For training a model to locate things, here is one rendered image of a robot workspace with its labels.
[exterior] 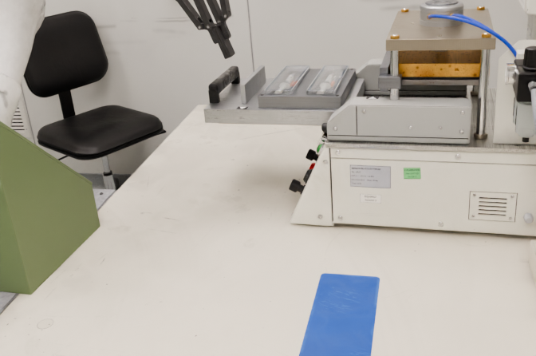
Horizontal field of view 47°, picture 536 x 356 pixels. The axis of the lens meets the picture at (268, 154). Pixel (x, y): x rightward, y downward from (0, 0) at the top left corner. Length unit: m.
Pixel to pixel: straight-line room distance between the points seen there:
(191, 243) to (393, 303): 0.42
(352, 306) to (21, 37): 0.79
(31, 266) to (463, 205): 0.77
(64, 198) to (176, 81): 1.81
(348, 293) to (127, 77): 2.20
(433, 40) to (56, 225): 0.75
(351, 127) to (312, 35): 1.65
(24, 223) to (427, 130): 0.71
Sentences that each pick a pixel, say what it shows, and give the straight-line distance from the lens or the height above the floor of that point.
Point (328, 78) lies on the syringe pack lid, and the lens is 1.27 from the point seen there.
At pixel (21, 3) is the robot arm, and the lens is 1.29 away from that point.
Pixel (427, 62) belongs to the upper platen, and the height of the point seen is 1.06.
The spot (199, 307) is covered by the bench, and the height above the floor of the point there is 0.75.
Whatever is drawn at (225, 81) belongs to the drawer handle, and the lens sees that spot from 1.32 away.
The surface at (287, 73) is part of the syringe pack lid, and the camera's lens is 1.33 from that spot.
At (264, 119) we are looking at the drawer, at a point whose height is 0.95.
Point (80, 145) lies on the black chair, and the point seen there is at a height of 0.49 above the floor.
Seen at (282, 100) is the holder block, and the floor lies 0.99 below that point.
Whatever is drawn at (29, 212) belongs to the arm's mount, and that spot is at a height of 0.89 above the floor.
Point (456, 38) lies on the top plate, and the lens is 1.10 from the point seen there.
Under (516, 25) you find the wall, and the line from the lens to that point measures 2.76.
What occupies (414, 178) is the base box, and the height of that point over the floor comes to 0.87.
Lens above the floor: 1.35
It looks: 23 degrees down
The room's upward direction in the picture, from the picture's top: 5 degrees counter-clockwise
